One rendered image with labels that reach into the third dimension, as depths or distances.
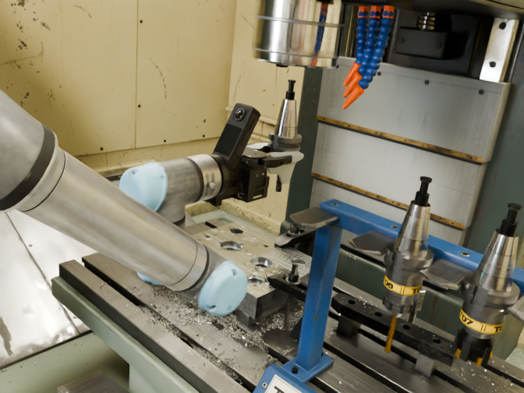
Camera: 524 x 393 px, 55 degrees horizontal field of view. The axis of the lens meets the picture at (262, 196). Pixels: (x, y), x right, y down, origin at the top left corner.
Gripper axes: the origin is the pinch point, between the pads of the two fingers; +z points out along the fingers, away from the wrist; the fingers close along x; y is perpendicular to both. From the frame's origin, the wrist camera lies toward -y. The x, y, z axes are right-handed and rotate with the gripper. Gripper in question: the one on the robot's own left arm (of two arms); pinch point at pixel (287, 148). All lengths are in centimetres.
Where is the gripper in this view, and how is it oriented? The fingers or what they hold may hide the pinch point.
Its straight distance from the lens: 99.2
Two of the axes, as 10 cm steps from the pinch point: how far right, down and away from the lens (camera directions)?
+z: 6.8, -1.9, 7.1
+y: -1.0, 9.3, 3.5
